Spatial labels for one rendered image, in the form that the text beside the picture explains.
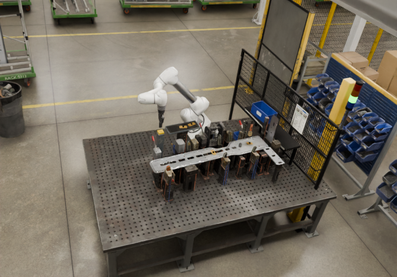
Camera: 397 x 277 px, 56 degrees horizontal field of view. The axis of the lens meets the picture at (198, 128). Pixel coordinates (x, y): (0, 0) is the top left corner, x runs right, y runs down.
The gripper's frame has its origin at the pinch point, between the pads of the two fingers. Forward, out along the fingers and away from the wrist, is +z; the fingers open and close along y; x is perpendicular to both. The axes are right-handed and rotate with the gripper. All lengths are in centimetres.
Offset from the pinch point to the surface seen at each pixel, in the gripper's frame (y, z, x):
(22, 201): -61, 124, -149
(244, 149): 40, 25, 86
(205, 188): 54, 55, 33
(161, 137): 3.8, 14.2, 0.3
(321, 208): 109, 78, 159
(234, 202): 83, 55, 54
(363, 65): -94, 28, 407
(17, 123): -192, 100, -141
